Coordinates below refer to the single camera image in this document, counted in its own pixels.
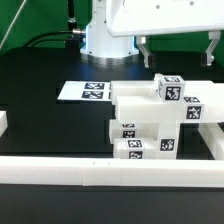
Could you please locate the black cable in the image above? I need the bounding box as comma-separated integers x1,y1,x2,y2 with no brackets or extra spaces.
23,30,75,48

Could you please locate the white right fence bar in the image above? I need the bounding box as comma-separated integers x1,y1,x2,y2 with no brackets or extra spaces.
198,123,224,161

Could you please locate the white chair seat part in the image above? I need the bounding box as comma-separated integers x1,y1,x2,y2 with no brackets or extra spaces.
109,119,181,160

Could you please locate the white diagonal rod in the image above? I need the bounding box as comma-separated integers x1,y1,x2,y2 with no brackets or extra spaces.
0,0,27,51

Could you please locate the black cable connector post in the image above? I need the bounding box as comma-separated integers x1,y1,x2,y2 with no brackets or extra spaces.
65,0,86,51

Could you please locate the white front fence bar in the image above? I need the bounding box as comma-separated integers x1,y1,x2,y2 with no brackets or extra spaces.
0,156,224,188

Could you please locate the white cube marker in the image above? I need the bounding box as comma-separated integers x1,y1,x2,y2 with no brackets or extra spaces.
154,73,185,102

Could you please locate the white chair back frame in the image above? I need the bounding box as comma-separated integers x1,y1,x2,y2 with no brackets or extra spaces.
111,81,224,123

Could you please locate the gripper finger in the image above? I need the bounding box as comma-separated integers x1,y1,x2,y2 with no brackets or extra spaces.
137,36,155,68
201,30,221,66

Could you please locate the white fence bar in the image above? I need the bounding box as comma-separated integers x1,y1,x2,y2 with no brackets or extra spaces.
0,156,224,188
198,123,224,161

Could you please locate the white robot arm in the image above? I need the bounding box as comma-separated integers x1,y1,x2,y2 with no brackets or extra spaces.
81,0,224,68

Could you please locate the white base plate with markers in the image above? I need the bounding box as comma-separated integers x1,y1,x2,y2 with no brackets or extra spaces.
58,81,111,101

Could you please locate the white left fence block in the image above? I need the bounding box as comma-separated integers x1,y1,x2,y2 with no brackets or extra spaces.
0,111,8,137

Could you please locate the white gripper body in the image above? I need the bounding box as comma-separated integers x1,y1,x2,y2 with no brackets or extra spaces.
106,0,224,36

